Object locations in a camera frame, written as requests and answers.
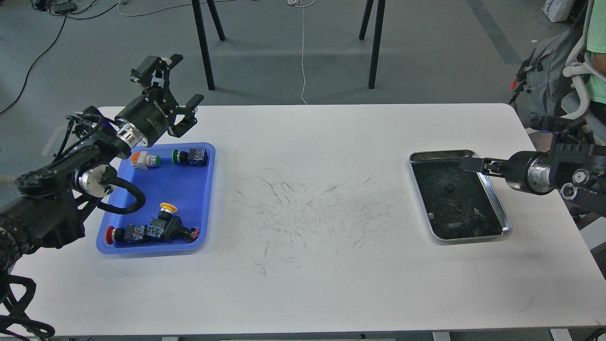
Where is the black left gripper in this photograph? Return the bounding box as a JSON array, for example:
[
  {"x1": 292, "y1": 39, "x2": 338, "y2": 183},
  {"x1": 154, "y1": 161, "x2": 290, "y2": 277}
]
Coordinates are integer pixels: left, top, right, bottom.
[{"x1": 116, "y1": 54, "x2": 204, "y2": 147}]

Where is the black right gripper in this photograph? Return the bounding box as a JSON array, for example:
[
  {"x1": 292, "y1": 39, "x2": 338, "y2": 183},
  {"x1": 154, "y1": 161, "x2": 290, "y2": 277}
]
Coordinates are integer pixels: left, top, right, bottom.
[{"x1": 459, "y1": 151, "x2": 554, "y2": 196}]

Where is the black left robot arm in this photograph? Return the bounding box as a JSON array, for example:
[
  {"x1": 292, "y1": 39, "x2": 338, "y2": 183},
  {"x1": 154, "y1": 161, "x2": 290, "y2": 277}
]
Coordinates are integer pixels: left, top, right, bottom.
[{"x1": 0, "y1": 54, "x2": 204, "y2": 340}]

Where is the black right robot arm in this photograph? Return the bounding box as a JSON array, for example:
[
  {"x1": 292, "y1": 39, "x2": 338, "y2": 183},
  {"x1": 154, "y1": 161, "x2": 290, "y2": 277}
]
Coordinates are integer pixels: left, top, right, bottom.
[{"x1": 460, "y1": 116, "x2": 606, "y2": 216}]

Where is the metal tray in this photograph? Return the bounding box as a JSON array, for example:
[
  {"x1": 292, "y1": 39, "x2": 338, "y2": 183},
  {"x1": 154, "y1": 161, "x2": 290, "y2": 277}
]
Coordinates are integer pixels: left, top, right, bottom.
[{"x1": 409, "y1": 150, "x2": 513, "y2": 244}]

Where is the orange white push button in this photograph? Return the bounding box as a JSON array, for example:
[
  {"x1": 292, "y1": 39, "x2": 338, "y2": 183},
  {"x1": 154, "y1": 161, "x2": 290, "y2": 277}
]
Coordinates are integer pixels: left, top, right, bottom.
[{"x1": 129, "y1": 151, "x2": 161, "y2": 170}]

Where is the blue plastic tray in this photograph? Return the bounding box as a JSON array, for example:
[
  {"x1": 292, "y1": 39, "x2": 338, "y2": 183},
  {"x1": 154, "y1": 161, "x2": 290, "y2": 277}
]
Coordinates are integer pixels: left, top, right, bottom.
[{"x1": 97, "y1": 142, "x2": 215, "y2": 254}]

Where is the black left table leg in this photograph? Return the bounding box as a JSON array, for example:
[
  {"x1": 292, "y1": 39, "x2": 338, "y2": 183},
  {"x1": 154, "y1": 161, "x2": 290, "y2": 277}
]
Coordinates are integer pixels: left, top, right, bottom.
[{"x1": 191, "y1": 0, "x2": 226, "y2": 91}]

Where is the black table leg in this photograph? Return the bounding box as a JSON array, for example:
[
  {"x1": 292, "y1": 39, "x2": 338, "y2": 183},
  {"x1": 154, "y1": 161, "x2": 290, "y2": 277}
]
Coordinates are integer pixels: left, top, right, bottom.
[
  {"x1": 358, "y1": 0, "x2": 387, "y2": 90},
  {"x1": 191, "y1": 0, "x2": 226, "y2": 91}
]

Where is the grey backpack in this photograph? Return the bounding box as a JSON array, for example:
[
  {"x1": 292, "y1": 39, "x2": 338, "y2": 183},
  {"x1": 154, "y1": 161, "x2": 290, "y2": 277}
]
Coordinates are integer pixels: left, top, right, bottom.
[{"x1": 509, "y1": 27, "x2": 584, "y2": 129}]

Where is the white chair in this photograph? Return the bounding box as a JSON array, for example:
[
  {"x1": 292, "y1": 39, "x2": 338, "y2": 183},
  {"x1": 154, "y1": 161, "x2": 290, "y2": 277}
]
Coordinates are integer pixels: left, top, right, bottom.
[{"x1": 561, "y1": 0, "x2": 606, "y2": 143}]

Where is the black right table leg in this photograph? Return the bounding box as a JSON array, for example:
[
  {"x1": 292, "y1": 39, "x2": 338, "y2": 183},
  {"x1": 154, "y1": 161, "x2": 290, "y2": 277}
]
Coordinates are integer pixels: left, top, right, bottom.
[{"x1": 358, "y1": 0, "x2": 387, "y2": 90}]

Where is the white cardboard box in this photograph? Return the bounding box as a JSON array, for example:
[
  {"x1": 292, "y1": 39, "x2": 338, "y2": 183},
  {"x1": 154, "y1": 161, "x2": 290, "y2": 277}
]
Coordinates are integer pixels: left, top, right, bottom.
[{"x1": 542, "y1": 0, "x2": 575, "y2": 22}]

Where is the person in green shirt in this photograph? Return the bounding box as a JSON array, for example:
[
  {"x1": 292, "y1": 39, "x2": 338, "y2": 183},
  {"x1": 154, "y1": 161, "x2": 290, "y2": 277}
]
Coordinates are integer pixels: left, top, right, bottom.
[{"x1": 586, "y1": 0, "x2": 606, "y2": 124}]

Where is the green push button switch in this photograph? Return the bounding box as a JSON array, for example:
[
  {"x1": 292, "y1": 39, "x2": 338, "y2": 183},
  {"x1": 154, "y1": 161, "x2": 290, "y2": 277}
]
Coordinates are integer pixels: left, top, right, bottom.
[{"x1": 171, "y1": 148, "x2": 209, "y2": 168}]

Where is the black floor cable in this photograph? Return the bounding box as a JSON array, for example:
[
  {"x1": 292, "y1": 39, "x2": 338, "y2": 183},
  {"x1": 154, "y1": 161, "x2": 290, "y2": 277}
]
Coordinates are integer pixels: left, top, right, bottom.
[{"x1": 0, "y1": 0, "x2": 119, "y2": 115}]

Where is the yellow push button switch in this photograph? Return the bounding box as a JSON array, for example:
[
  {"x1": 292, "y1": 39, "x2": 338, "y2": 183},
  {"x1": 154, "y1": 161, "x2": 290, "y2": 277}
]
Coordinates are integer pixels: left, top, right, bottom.
[{"x1": 144, "y1": 202, "x2": 200, "y2": 242}]

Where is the red push button switch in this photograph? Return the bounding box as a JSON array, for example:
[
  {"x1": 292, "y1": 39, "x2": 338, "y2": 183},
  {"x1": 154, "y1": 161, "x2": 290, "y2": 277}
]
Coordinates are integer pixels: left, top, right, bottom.
[{"x1": 104, "y1": 224, "x2": 147, "y2": 245}]

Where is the white hanging cord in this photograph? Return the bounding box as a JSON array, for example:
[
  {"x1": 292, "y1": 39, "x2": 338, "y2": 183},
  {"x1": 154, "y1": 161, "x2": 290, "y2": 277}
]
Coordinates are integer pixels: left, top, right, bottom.
[{"x1": 287, "y1": 0, "x2": 316, "y2": 105}]

